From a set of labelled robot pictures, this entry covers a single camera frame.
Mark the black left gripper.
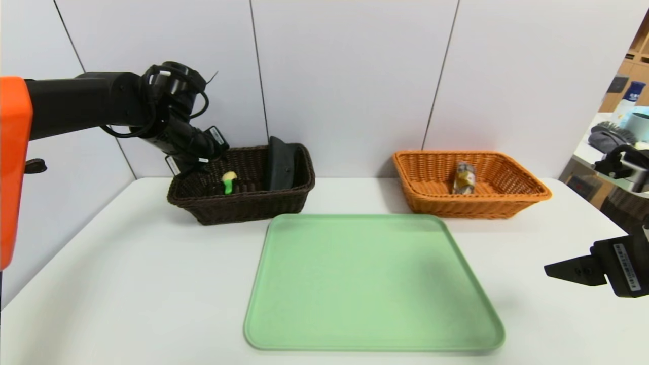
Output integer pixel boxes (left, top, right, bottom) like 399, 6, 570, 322
165, 125, 230, 178

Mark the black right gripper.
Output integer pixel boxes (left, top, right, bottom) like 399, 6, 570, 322
544, 225, 649, 298

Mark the plastic brown snack roll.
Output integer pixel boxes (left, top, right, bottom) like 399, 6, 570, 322
453, 161, 477, 195

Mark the dark brown wicker basket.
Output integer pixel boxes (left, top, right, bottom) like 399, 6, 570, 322
167, 143, 316, 226

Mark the orange wicker basket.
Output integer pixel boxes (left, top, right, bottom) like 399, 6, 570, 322
393, 150, 552, 220

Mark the brown cardboard box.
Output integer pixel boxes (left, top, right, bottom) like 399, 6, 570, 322
560, 162, 617, 209

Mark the white side table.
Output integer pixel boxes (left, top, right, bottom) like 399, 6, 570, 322
572, 114, 649, 175

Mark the grey black pouch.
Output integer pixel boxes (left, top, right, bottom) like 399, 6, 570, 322
588, 122, 637, 154

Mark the teal cup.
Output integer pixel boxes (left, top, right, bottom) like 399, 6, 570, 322
628, 113, 649, 143

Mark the white bottle with blue cap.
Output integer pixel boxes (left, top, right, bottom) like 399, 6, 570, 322
615, 81, 647, 125

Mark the light green plastic tray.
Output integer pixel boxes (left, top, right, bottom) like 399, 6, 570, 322
244, 214, 506, 351

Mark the wooden shelf unit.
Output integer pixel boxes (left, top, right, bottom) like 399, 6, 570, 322
598, 10, 649, 115

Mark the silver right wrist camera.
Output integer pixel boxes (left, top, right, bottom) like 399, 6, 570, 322
593, 144, 649, 193

